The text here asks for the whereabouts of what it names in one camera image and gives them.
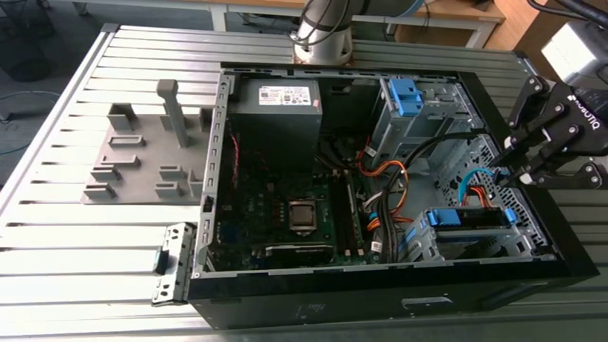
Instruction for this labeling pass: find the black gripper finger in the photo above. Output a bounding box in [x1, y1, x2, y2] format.
[491, 75, 571, 188]
[519, 123, 606, 189]

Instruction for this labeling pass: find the blue wire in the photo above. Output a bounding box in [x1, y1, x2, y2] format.
[458, 168, 511, 207]

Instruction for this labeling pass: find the hard disk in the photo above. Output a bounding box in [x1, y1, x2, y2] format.
[404, 207, 518, 252]

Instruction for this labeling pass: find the metal disk bay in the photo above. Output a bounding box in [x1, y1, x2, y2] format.
[402, 205, 548, 264]

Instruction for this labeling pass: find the wooden cabinet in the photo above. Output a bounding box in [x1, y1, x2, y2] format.
[484, 0, 608, 98]

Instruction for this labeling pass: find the metal drive cage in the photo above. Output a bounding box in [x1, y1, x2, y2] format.
[368, 76, 487, 162]

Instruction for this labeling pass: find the blue plastic drive latch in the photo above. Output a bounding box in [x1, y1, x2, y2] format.
[387, 78, 424, 117]

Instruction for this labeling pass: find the black RAM slot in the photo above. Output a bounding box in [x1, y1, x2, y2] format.
[346, 170, 368, 257]
[330, 170, 355, 257]

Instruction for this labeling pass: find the grey power supply unit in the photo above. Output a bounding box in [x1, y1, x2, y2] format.
[226, 78, 326, 168]

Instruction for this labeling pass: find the CPU socket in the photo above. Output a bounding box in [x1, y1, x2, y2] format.
[286, 199, 319, 232]

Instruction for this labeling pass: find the black graphics card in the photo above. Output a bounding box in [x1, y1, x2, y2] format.
[250, 243, 338, 267]

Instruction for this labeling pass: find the black PC case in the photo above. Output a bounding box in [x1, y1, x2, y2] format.
[187, 61, 602, 331]

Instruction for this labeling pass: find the dark green motherboard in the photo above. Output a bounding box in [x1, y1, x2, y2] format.
[211, 117, 386, 269]

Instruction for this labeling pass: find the grey parts rack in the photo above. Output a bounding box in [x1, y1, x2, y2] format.
[79, 78, 216, 207]

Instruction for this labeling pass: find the black waste bin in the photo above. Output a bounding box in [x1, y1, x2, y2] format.
[0, 0, 55, 83]

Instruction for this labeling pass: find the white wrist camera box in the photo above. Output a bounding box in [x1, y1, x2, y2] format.
[540, 20, 608, 83]

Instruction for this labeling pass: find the orange red wire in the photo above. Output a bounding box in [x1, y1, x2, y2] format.
[467, 184, 499, 209]

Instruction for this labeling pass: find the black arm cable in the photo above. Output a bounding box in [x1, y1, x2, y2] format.
[526, 0, 608, 30]

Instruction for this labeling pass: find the wooden desk white frame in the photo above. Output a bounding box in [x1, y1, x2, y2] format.
[208, 0, 506, 50]

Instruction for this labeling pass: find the orange power wire bundle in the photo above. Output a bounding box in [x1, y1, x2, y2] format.
[356, 142, 415, 233]

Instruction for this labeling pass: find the thick black cable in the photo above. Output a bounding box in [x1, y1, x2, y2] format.
[382, 131, 482, 264]

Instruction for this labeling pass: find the thin red twisted wire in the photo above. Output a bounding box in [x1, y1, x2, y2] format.
[228, 130, 267, 183]

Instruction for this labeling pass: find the metal expansion slot bracket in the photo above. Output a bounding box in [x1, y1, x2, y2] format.
[151, 221, 199, 308]

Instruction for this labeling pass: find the white floor cable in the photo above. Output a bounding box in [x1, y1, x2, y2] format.
[0, 90, 62, 124]

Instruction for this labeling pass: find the blue floor cable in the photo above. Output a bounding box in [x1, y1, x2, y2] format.
[0, 140, 31, 156]

